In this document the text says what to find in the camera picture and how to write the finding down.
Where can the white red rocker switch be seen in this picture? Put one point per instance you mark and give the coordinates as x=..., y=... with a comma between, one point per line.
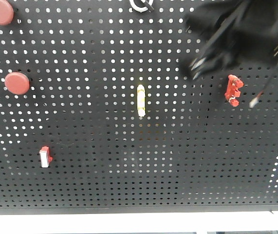
x=45, y=157

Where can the white ring knob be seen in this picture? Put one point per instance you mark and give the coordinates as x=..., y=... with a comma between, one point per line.
x=147, y=6

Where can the red lever switch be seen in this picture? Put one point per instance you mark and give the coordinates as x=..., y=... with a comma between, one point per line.
x=232, y=91

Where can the yellow white toggle switch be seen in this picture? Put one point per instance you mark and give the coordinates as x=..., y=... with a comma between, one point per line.
x=141, y=100

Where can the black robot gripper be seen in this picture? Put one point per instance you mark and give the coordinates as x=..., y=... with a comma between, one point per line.
x=236, y=31

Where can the lower red push button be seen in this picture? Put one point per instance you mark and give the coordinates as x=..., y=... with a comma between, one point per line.
x=17, y=83

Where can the white height-adjustable desk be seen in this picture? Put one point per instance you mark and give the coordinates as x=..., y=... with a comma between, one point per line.
x=138, y=223

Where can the black perforated pegboard panel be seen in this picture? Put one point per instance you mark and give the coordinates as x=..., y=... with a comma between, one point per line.
x=191, y=152

